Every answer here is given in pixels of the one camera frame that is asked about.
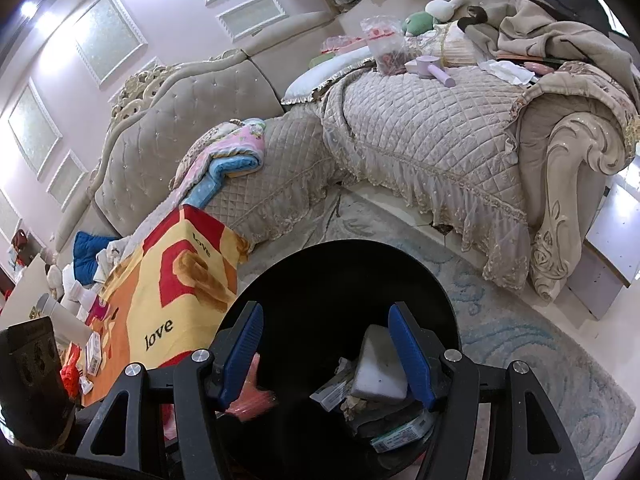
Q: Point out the blue yellow white box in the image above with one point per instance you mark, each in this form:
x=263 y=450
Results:
x=93 y=354

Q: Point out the green plush toy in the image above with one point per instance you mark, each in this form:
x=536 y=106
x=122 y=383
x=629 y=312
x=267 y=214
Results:
x=418 y=24

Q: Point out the white pillow with trim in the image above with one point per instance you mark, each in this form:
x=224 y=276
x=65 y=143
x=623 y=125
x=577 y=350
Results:
x=310 y=85

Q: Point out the red plastic bag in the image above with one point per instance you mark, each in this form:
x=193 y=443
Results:
x=252 y=401

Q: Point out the white thermos bottle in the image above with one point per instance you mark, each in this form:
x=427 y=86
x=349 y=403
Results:
x=66 y=326

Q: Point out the red orange love blanket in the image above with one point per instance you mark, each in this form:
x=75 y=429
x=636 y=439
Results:
x=168 y=297

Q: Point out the blue cushion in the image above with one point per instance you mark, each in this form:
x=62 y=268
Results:
x=86 y=249

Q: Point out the black round trash bin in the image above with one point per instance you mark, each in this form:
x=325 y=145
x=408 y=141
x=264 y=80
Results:
x=317 y=305

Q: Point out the clear plastic snack bag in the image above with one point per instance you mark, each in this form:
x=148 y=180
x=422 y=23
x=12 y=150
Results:
x=387 y=44

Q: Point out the white foam sponge block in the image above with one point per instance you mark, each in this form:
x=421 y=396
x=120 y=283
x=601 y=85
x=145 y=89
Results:
x=379 y=374

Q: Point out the beige coat on sofa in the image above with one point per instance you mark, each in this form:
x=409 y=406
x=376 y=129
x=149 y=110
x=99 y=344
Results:
x=525 y=28

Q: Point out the pink blue folded blanket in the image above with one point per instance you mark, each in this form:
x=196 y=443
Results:
x=228 y=150

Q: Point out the white plush toy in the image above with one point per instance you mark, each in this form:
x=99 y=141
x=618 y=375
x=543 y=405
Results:
x=443 y=10

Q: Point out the beige tufted sofa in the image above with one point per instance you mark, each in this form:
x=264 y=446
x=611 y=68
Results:
x=517 y=172

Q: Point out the light patterned area rug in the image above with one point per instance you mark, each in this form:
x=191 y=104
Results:
x=496 y=326

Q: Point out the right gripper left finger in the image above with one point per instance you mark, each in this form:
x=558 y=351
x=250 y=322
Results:
x=125 y=439

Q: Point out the purple handheld fan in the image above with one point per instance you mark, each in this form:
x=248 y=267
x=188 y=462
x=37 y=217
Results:
x=430 y=67

